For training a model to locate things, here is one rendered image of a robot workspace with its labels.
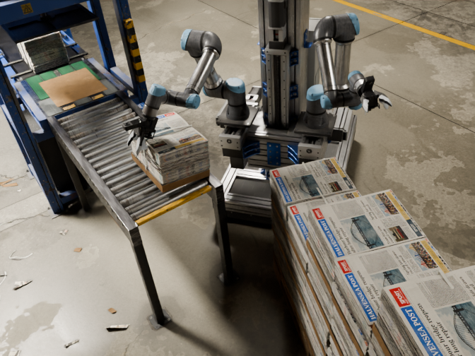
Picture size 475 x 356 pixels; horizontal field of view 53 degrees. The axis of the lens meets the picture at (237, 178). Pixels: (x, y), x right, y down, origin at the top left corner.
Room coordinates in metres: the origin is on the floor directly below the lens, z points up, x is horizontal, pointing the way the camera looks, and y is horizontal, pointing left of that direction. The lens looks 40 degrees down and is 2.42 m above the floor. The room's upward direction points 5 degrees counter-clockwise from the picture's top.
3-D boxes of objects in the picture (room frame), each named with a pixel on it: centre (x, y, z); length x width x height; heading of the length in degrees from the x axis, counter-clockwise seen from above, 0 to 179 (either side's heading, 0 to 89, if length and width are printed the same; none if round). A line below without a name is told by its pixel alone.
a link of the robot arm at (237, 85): (2.57, -0.04, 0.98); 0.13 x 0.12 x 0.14; 63
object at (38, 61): (3.71, 1.48, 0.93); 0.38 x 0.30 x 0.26; 31
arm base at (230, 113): (2.56, -0.04, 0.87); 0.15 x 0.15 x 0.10
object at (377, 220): (1.29, -0.48, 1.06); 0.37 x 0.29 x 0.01; 100
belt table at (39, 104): (3.22, 1.19, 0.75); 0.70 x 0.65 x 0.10; 31
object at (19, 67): (4.19, 1.77, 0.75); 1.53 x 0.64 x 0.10; 31
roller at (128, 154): (2.30, 0.63, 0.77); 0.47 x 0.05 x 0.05; 121
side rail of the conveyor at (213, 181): (2.48, 0.44, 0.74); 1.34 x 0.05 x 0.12; 31
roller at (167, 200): (1.85, 0.36, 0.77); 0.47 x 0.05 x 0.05; 121
